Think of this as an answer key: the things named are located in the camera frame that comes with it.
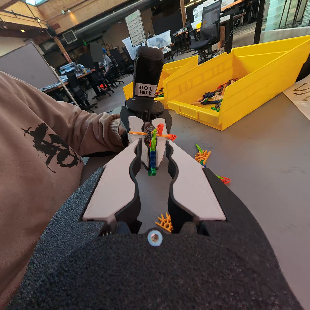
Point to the wooden support post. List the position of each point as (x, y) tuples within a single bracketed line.
[(183, 12)]

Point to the black office chair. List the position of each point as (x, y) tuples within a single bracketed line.
[(208, 24), (77, 89)]

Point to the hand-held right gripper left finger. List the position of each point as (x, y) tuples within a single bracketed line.
[(113, 193)]

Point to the colourful toy construction model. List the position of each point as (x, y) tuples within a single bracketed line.
[(153, 145)]

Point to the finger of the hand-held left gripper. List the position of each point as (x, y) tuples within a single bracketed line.
[(161, 150), (135, 126)]

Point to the person's brown hoodie torso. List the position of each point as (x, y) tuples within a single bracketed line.
[(36, 169)]

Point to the wooden standing desk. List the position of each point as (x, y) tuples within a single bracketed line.
[(230, 14)]

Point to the person's left hand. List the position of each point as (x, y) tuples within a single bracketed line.
[(122, 135)]

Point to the small heap of toy pieces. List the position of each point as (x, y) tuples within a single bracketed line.
[(159, 92)]

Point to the clear plastic storage tub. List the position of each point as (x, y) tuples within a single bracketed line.
[(158, 38), (128, 44)]

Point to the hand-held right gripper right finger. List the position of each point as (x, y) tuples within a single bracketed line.
[(198, 193)]

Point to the whiteboard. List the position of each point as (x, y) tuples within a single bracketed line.
[(135, 27)]

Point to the grey partition panel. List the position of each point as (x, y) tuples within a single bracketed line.
[(29, 65)]

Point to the yellow storage bin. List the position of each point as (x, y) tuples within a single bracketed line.
[(179, 64), (254, 67)]

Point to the grey desk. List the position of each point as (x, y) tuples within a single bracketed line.
[(266, 169)]

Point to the wall air vent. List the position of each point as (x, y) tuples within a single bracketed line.
[(69, 36)]

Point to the printed instruction sheet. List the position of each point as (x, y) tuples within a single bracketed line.
[(300, 96)]

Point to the yellow fan connector green rod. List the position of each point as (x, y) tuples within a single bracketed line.
[(203, 155)]

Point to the pile of toy building pieces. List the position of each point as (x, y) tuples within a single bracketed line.
[(213, 96)]

